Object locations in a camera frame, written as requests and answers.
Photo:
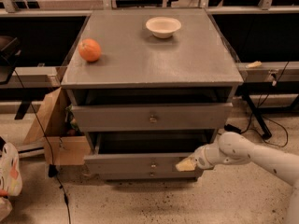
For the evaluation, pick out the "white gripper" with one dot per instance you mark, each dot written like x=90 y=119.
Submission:
x=199 y=158

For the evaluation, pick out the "black chair left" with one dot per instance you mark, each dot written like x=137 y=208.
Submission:
x=10 y=50

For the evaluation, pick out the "white and orange sneaker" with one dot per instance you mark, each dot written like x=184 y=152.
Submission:
x=10 y=178

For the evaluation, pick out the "grey wooden drawer cabinet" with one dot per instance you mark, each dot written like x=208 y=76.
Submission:
x=193 y=58

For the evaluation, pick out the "white paper bowl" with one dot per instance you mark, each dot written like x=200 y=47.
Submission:
x=163 y=27

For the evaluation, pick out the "orange fruit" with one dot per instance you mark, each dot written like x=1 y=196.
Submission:
x=89 y=50

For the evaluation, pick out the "black power adapter with cable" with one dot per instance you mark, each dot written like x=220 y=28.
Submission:
x=259 y=83

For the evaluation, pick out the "grey bottom drawer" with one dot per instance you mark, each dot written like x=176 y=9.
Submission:
x=152 y=175

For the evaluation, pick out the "grey drawer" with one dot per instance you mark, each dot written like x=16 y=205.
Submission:
x=150 y=110
x=152 y=175
x=141 y=152

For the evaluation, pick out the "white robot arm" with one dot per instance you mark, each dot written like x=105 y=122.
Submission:
x=233 y=148

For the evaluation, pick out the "grey top drawer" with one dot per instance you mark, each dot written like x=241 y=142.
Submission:
x=150 y=110

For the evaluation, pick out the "small yellow foam piece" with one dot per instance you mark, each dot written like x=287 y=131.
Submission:
x=254 y=64

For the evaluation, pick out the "brown cardboard box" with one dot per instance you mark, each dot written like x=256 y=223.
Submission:
x=49 y=129

